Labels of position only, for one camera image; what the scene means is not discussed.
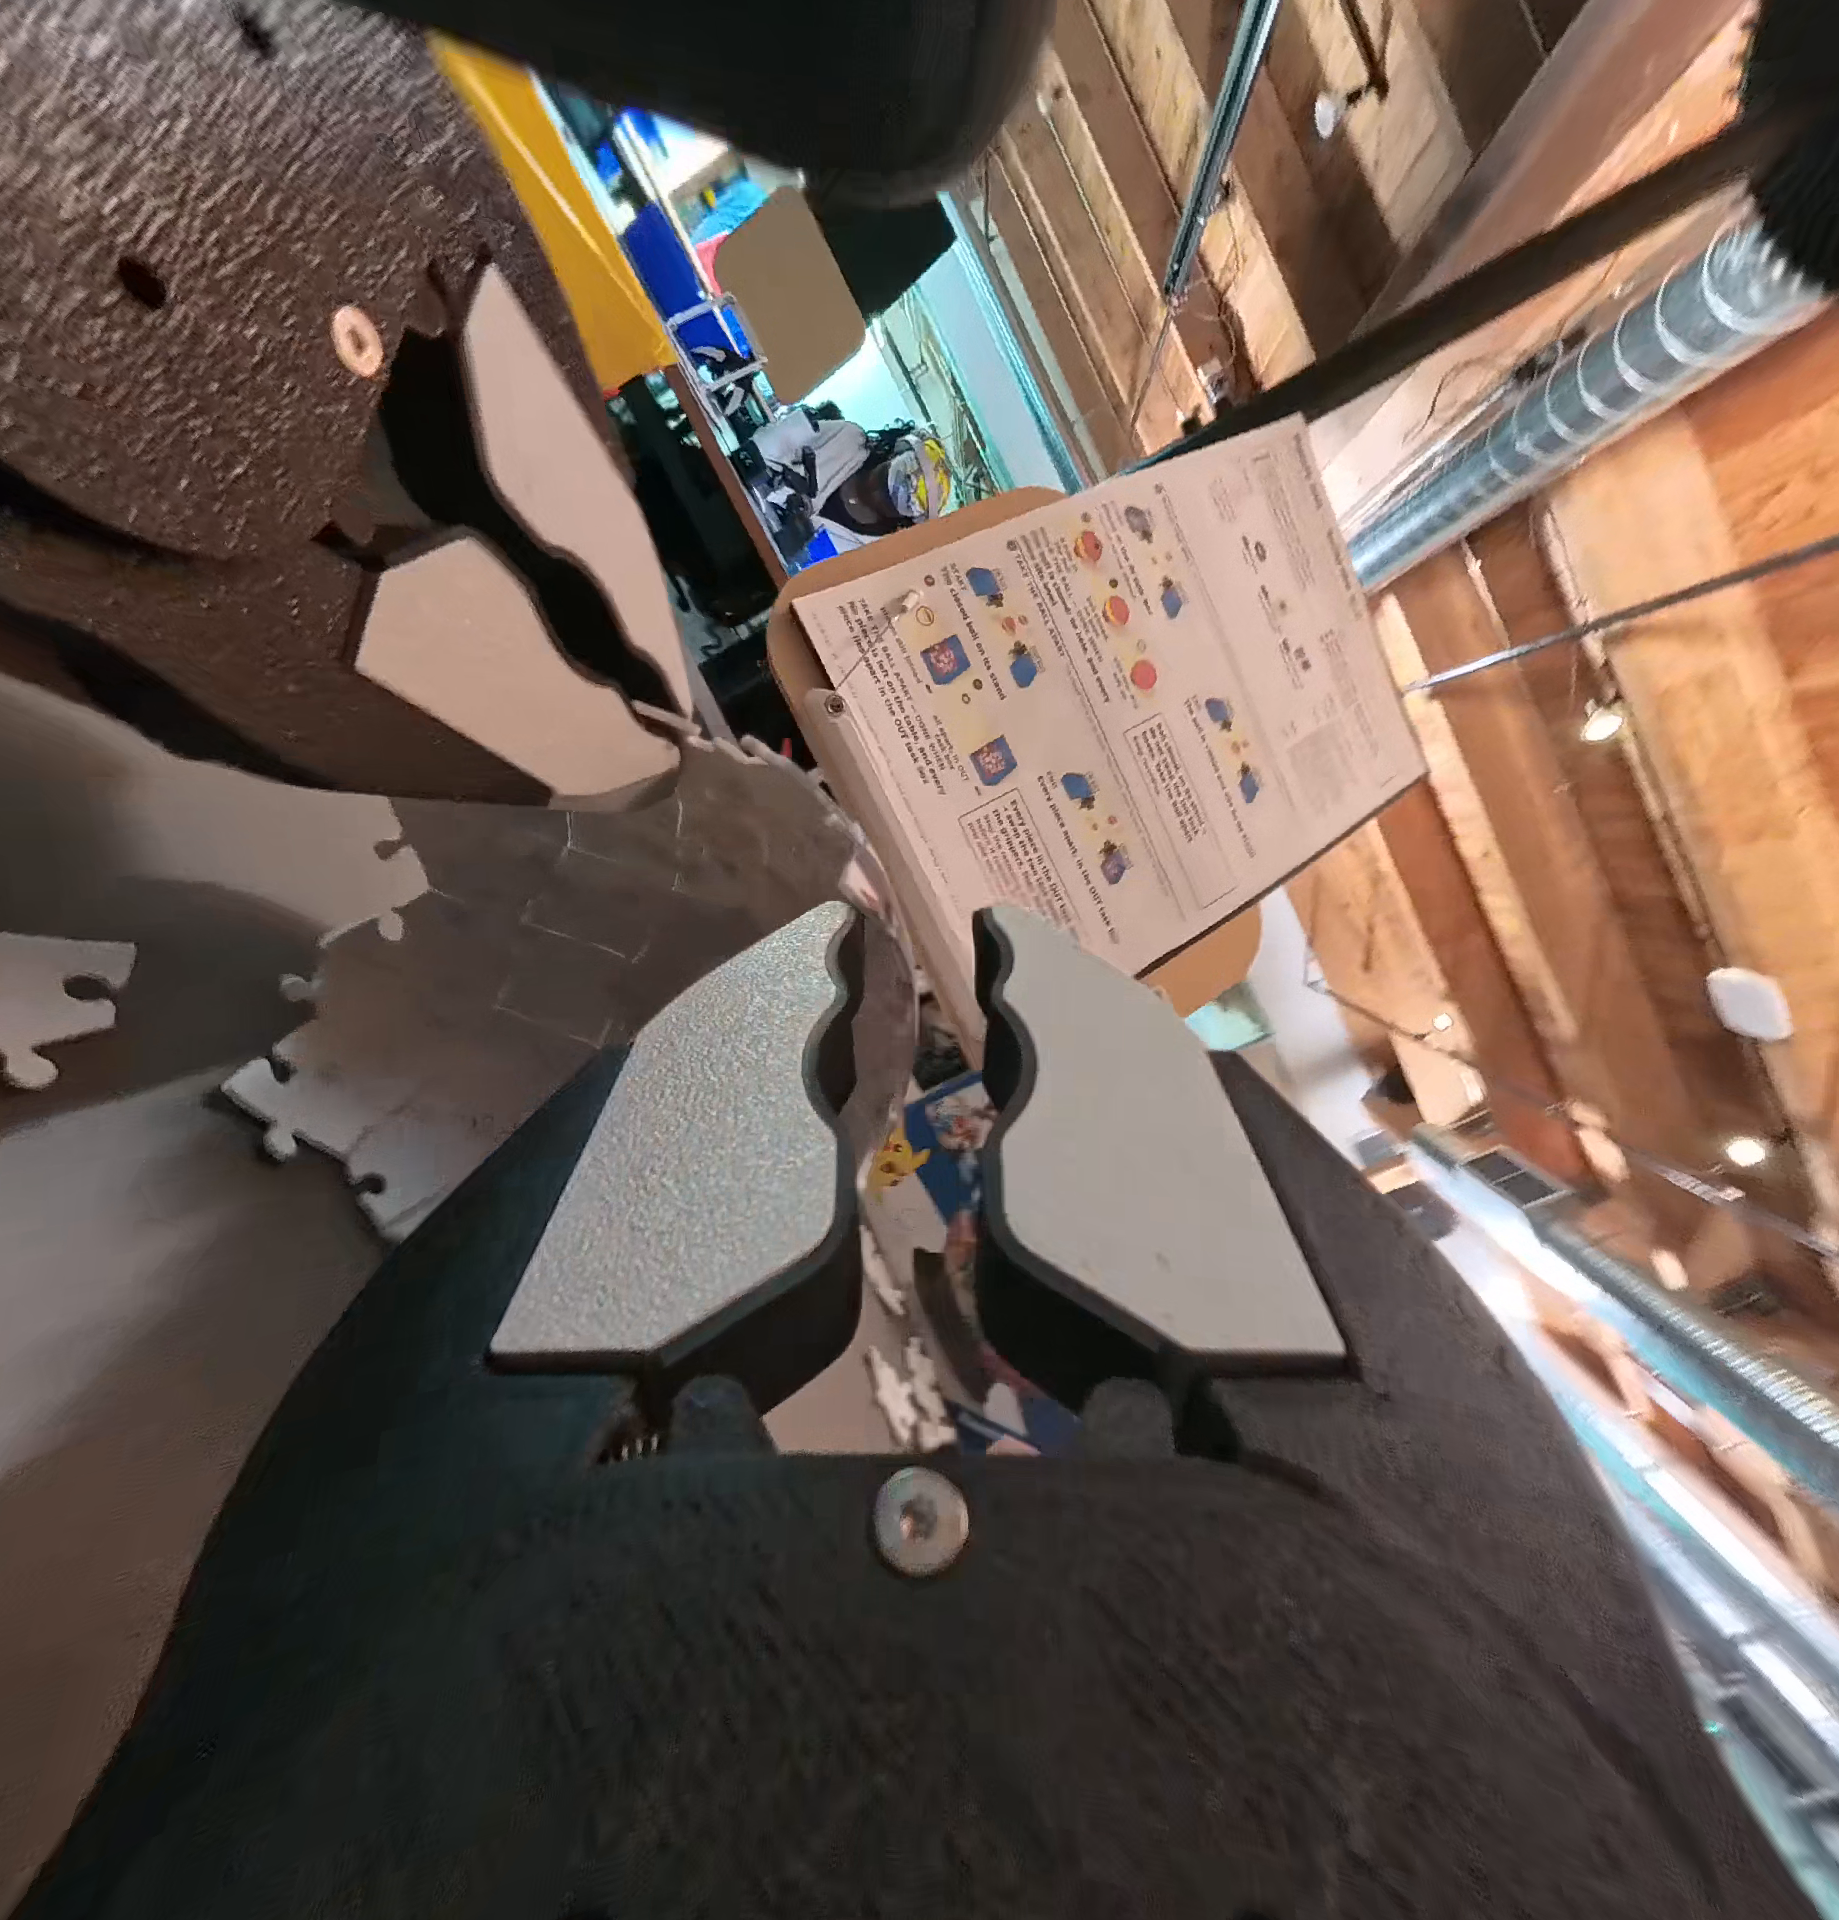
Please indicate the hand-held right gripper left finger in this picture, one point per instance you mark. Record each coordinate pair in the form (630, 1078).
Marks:
(679, 1186)

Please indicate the silver air duct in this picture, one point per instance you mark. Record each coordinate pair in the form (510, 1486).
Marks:
(1580, 400)

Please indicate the white-backed curved jigsaw piece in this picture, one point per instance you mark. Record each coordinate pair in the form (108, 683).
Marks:
(19, 983)

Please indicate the white wall access point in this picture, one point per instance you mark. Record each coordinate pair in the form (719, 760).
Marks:
(1750, 1007)

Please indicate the yellow plastic bin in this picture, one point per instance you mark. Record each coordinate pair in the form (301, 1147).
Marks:
(559, 210)

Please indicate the ceiling spot lamp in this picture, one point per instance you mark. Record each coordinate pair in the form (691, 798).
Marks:
(1602, 723)
(1746, 1153)

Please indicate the printed instruction sheet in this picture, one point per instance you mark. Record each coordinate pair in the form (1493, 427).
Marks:
(1160, 705)

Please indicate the metal ceiling conduit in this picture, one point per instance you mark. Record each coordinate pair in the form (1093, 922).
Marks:
(1221, 151)

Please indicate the partly built puzzle ball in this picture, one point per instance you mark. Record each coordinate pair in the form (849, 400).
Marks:
(591, 932)

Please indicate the blue storage bin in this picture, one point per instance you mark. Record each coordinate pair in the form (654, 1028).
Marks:
(679, 271)

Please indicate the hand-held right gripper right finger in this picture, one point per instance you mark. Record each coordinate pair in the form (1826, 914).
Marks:
(1144, 1202)

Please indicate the blue puzzle box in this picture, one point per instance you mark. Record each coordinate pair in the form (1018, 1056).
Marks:
(928, 1157)

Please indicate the black ribbed object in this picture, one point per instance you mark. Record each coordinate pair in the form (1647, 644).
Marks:
(1828, 151)

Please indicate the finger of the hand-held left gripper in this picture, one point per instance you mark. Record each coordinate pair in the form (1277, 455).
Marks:
(559, 437)
(470, 662)

